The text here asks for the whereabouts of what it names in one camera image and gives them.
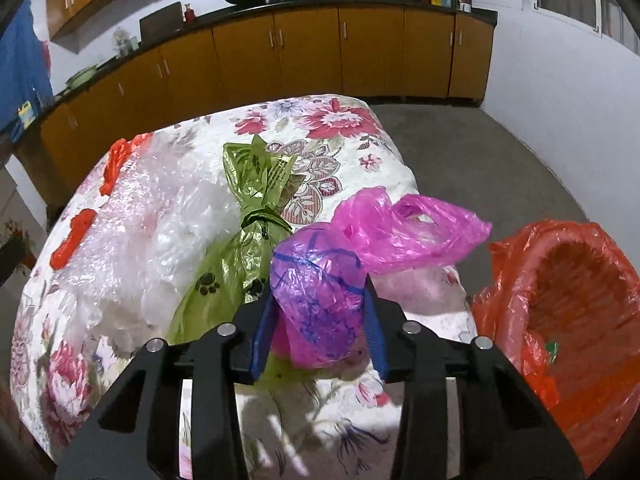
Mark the orange lower kitchen cabinets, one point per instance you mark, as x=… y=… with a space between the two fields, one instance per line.
x=374 y=51

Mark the green paw print bag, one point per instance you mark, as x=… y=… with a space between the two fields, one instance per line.
x=235 y=270

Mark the green pot on counter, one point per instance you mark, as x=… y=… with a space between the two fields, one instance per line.
x=81 y=77

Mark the blue hanging cloth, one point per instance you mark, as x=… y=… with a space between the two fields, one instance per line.
x=25 y=72

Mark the pink purple plastic bag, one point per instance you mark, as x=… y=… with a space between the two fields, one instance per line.
x=408 y=249

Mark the floral white tablecloth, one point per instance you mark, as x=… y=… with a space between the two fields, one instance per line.
x=336 y=422

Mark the clear bubble wrap sheet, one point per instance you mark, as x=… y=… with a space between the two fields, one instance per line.
x=170 y=202

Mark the potted flower plant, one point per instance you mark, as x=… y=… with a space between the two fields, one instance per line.
x=16 y=250

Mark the orange plastic bag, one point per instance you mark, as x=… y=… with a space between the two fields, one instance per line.
x=94 y=193

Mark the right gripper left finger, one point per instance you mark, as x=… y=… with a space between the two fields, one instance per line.
x=250 y=345

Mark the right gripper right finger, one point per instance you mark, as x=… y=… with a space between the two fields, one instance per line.
x=382 y=323

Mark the glass jars on counter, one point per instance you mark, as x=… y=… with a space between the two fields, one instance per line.
x=124 y=43

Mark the red trash basket with liner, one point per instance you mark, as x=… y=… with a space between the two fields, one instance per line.
x=564 y=309

